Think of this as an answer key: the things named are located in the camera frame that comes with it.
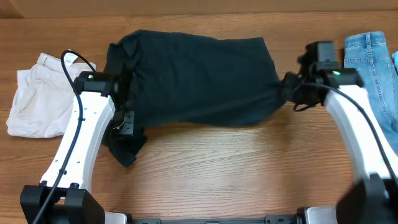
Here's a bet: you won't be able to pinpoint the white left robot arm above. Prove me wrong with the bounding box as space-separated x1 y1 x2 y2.
20 72 132 223

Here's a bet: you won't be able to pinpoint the beige folded pants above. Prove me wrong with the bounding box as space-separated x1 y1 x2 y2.
6 51 97 139

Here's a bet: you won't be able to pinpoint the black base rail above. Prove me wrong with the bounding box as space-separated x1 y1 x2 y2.
127 215 304 224

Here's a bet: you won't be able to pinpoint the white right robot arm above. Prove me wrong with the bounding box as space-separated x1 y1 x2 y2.
282 68 397 223

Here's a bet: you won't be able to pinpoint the light blue cloth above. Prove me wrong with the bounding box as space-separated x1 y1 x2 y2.
392 51 398 73

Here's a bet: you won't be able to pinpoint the blue denim jeans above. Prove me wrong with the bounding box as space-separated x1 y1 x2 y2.
344 31 397 152

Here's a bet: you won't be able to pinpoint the black t-shirt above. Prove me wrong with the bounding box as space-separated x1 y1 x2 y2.
103 30 285 167

